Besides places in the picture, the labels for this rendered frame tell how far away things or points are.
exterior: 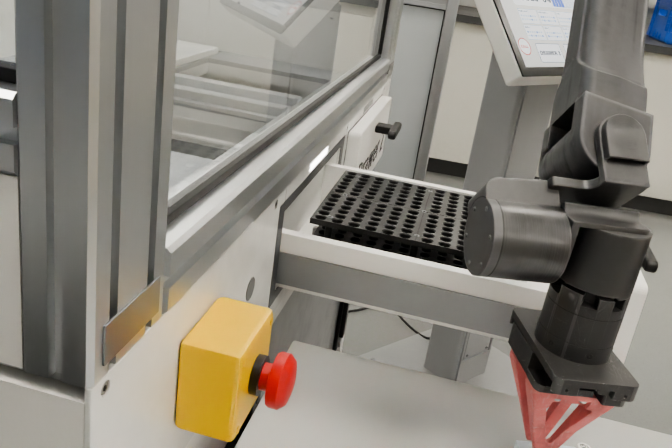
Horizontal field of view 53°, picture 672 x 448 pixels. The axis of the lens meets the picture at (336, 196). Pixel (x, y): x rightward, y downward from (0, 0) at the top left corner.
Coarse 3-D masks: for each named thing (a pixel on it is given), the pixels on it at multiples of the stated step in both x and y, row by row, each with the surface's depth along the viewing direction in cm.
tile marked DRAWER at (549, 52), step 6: (540, 48) 149; (546, 48) 150; (552, 48) 152; (558, 48) 154; (540, 54) 148; (546, 54) 150; (552, 54) 151; (558, 54) 153; (546, 60) 149; (552, 60) 150; (558, 60) 152; (564, 60) 153
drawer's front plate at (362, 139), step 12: (384, 96) 119; (372, 108) 109; (384, 108) 113; (360, 120) 101; (372, 120) 102; (384, 120) 117; (360, 132) 94; (372, 132) 105; (348, 144) 94; (360, 144) 95; (372, 144) 108; (348, 156) 95; (360, 156) 97; (360, 168) 100; (372, 168) 114
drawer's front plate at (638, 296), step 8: (640, 272) 62; (640, 280) 60; (640, 288) 60; (632, 296) 60; (640, 296) 60; (632, 304) 60; (640, 304) 60; (632, 312) 60; (640, 312) 60; (624, 320) 61; (632, 320) 60; (624, 328) 61; (632, 328) 61; (624, 336) 61; (632, 336) 61; (616, 344) 62; (624, 344) 61; (616, 352) 62; (624, 352) 62; (624, 360) 62
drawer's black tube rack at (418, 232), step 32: (352, 192) 80; (384, 192) 82; (416, 192) 83; (448, 192) 84; (320, 224) 71; (352, 224) 71; (384, 224) 72; (416, 224) 73; (448, 224) 75; (416, 256) 71; (448, 256) 73
